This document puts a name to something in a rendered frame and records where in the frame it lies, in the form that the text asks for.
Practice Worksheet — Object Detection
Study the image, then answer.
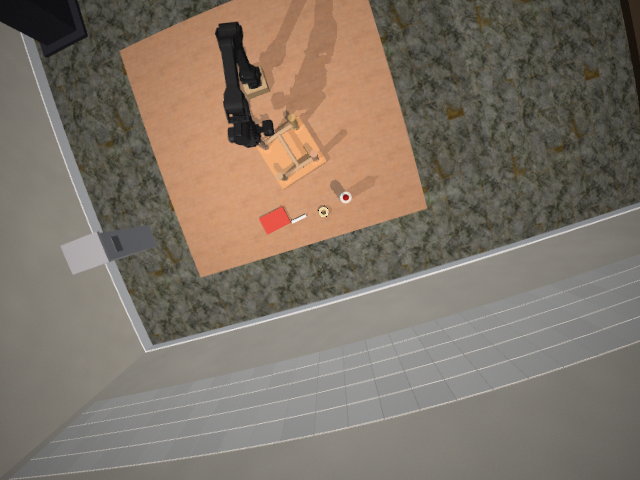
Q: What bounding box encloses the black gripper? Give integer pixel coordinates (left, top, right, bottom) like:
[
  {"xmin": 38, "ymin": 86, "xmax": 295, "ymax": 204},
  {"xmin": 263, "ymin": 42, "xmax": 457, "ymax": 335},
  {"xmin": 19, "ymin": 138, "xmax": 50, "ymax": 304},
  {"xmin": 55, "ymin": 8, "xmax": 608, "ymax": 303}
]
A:
[{"xmin": 227, "ymin": 119, "xmax": 274, "ymax": 143}]

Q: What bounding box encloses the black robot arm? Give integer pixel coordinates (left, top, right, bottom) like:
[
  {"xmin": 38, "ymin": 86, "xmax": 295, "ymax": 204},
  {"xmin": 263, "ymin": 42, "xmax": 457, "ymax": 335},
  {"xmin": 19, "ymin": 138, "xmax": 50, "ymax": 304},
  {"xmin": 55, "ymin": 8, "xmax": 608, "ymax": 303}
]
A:
[{"xmin": 215, "ymin": 22, "xmax": 262, "ymax": 148}]

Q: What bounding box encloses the red flat rectangular block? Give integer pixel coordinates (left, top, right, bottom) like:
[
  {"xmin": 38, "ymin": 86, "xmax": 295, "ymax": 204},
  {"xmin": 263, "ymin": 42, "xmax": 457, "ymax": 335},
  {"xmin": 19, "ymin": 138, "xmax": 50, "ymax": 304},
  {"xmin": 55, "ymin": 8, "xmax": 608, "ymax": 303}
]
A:
[{"xmin": 259, "ymin": 206, "xmax": 291, "ymax": 234}]

